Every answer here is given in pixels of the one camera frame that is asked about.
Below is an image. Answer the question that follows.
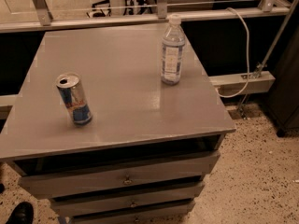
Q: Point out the grey drawer cabinet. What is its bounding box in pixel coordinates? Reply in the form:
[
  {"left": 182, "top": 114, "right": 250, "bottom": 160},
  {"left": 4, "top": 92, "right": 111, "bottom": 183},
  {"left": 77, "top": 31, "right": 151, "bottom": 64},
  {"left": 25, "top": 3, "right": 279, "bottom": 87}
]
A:
[{"left": 0, "top": 24, "right": 235, "bottom": 224}]

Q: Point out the clear plastic water bottle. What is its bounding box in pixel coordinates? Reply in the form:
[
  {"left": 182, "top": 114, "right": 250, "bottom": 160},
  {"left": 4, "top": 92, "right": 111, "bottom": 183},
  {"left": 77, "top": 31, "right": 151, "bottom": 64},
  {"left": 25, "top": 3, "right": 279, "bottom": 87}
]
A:
[{"left": 161, "top": 14, "right": 186, "bottom": 85}]

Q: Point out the grey metal frame rail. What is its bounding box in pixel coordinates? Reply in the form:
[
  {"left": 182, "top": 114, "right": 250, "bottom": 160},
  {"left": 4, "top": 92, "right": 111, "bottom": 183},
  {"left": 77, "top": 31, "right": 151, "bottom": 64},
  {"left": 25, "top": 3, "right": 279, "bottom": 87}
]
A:
[{"left": 0, "top": 0, "right": 298, "bottom": 33}]

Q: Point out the white cable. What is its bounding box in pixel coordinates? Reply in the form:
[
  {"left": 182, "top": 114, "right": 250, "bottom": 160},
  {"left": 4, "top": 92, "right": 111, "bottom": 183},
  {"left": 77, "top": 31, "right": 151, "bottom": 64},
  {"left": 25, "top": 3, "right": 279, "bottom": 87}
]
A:
[{"left": 216, "top": 7, "right": 252, "bottom": 99}]

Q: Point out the dark cabinet on right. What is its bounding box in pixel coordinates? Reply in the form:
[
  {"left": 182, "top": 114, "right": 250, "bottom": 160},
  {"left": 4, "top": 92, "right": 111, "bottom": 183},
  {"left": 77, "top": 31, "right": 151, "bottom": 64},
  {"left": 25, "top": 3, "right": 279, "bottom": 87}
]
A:
[{"left": 266, "top": 28, "right": 299, "bottom": 137}]

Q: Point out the blue silver energy drink can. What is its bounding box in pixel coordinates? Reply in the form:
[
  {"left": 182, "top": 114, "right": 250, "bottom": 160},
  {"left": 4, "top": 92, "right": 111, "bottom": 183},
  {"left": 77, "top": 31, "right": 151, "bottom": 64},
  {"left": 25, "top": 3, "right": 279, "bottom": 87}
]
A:
[{"left": 56, "top": 73, "right": 93, "bottom": 125}]

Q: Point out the black shoe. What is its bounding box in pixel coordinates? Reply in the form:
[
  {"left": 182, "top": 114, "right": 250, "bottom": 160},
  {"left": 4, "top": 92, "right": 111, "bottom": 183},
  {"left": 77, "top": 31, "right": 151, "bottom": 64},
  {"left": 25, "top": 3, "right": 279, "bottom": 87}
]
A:
[{"left": 6, "top": 202, "right": 34, "bottom": 224}]

